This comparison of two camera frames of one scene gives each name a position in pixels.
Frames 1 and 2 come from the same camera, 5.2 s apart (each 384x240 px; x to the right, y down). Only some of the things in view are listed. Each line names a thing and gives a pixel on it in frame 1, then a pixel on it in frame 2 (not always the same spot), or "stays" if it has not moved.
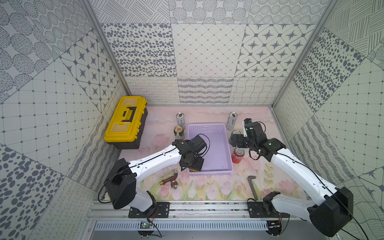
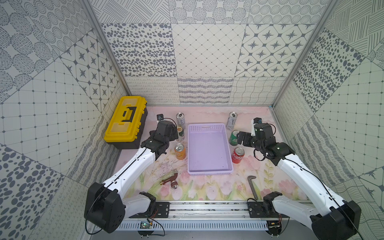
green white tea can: [178, 132] stays
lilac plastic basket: [218, 159] stays
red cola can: [237, 155] stays
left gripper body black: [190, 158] → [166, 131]
